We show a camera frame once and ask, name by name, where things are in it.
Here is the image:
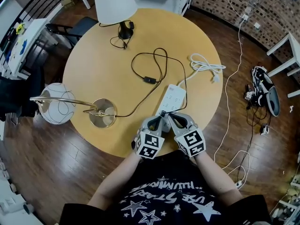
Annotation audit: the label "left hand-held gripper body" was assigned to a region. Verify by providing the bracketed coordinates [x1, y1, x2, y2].
[134, 127, 165, 159]

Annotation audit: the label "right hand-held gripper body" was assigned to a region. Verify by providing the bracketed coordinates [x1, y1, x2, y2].
[174, 127, 206, 158]

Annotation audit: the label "white power strip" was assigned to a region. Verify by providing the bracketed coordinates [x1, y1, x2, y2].
[156, 83, 187, 133]

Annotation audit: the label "black lamp cord with switch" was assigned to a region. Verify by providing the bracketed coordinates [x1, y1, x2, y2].
[114, 47, 188, 118]

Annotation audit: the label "gold lamp with globe shade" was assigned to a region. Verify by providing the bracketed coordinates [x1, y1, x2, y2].
[30, 82, 117, 128]

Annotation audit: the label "person's right forearm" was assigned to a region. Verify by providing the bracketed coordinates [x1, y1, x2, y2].
[195, 150, 243, 207]

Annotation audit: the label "person's left forearm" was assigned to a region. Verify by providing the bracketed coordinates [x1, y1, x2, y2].
[88, 152, 143, 206]

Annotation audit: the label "white shade table lamp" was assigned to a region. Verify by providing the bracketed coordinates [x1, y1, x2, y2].
[93, 0, 138, 39]

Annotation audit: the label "black star print shirt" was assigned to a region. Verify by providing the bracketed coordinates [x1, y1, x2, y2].
[57, 149, 274, 225]

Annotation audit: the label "round wooden table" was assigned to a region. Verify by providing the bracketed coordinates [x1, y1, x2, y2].
[62, 7, 223, 158]

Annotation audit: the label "grey oval case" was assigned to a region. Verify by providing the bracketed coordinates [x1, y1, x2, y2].
[266, 88, 281, 117]

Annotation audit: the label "black side chair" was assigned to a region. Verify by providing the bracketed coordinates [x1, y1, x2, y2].
[45, 16, 98, 49]

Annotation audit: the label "white side table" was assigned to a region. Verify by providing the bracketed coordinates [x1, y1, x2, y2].
[266, 31, 300, 98]

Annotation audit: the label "black office chair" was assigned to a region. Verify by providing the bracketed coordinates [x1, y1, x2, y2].
[0, 67, 46, 123]

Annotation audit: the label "white table with flowers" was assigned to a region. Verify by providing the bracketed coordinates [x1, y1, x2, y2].
[0, 18, 58, 79]

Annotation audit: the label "blue object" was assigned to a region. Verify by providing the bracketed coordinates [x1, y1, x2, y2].
[20, 40, 29, 55]

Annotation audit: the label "black railing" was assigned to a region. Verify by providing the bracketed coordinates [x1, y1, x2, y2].
[0, 0, 63, 46]

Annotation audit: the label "white power strip cable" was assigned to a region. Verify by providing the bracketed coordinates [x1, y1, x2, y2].
[177, 52, 226, 88]

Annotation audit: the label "black floor cables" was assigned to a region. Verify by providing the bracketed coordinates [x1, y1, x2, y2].
[238, 99, 274, 182]

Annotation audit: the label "long thin white cable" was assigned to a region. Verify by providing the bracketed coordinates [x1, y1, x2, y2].
[213, 0, 251, 187]

